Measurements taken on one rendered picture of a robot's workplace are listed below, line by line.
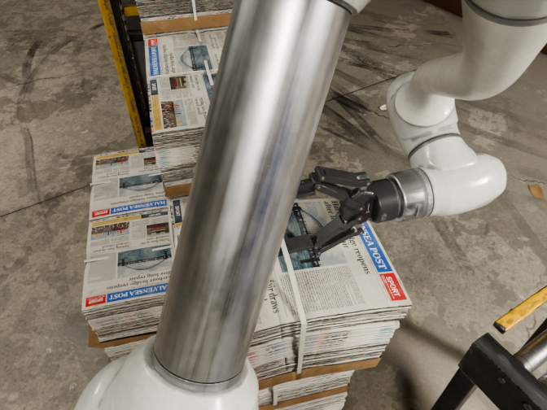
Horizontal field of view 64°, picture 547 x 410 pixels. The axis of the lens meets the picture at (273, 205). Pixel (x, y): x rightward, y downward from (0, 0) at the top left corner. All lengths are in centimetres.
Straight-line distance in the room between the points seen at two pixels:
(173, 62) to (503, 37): 118
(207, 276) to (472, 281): 198
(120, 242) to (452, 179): 110
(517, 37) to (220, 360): 40
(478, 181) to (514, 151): 235
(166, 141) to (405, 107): 63
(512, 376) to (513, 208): 172
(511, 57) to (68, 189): 254
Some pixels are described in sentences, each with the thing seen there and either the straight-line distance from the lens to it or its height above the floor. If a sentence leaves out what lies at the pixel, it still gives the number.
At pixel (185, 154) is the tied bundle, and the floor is 98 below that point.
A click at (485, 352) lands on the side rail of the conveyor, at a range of 113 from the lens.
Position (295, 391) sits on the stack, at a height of 69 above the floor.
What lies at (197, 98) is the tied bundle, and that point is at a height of 106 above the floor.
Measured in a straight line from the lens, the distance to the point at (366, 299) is 80.
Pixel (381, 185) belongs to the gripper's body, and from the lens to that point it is 78.
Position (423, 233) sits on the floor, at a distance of 242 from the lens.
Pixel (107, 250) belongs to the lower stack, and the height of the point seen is 60.
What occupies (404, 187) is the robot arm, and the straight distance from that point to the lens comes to 77.
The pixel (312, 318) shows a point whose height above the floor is 107.
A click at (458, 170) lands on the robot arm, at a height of 123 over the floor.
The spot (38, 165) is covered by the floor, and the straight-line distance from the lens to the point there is 304.
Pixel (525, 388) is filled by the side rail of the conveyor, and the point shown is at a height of 80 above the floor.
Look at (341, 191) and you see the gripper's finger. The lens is 74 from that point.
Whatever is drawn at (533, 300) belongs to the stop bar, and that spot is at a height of 82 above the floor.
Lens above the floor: 172
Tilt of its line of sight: 45 degrees down
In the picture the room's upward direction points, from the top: straight up
